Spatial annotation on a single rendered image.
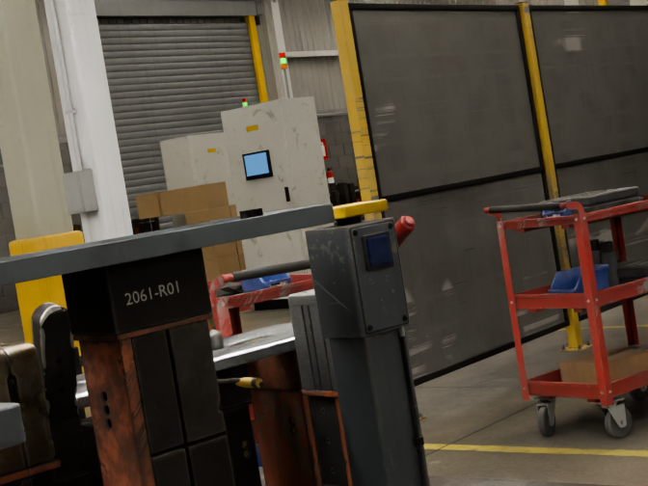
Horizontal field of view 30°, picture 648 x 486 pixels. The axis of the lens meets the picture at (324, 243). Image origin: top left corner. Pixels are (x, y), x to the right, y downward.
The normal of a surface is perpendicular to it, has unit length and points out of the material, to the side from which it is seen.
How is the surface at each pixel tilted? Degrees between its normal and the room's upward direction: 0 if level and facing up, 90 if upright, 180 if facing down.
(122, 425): 90
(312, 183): 90
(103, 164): 90
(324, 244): 90
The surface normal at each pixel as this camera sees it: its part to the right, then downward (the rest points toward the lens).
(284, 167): -0.63, 0.15
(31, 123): 0.75, -0.08
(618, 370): 0.50, -0.04
